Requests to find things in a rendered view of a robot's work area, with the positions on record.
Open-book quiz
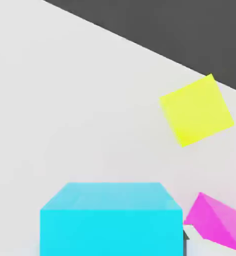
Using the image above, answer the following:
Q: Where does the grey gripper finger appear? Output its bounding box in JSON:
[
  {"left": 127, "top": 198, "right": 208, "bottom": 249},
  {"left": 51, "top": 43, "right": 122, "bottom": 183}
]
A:
[{"left": 182, "top": 224, "right": 236, "bottom": 256}]

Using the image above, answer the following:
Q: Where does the small cyan cube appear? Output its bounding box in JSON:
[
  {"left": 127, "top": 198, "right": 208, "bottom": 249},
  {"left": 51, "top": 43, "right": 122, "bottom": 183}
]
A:
[{"left": 40, "top": 181, "right": 184, "bottom": 256}]

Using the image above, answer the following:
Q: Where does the small magenta cube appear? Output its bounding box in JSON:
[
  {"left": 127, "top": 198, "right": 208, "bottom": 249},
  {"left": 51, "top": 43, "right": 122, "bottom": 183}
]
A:
[{"left": 183, "top": 191, "right": 236, "bottom": 254}]

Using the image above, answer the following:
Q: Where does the small yellow cube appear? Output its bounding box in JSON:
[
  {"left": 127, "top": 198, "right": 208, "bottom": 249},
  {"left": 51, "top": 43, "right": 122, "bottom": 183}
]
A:
[{"left": 159, "top": 73, "right": 235, "bottom": 149}]

